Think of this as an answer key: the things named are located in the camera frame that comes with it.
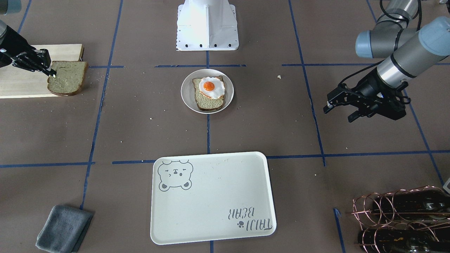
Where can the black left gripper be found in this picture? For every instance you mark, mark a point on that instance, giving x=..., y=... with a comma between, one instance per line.
x=366, y=85

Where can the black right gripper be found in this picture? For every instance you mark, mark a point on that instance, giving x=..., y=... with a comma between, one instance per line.
x=11, y=44

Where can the bread slice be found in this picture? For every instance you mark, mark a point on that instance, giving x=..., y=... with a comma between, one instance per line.
x=69, y=77
x=204, y=103

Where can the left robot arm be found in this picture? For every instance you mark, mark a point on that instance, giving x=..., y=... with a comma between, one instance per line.
x=405, y=53

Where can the cream bear tray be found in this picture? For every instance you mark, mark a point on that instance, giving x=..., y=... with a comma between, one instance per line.
x=211, y=197

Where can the wooden cutting board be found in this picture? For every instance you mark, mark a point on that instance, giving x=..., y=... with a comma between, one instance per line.
x=18, y=83

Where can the dark green wine bottle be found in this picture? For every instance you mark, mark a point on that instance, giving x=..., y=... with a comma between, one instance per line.
x=411, y=205

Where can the fried egg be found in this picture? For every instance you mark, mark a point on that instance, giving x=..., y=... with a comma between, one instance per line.
x=212, y=87

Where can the white round plate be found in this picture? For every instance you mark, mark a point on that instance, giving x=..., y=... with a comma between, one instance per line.
x=187, y=90

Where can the bread slice on plate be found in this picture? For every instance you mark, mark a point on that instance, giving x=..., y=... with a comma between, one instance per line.
x=204, y=103

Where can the grey folded cloth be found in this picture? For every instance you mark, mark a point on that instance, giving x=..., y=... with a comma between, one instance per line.
x=64, y=230

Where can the copper wire bottle rack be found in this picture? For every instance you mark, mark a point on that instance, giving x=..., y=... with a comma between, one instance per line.
x=403, y=221

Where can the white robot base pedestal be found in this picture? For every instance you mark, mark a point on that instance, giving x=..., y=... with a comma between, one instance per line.
x=206, y=25

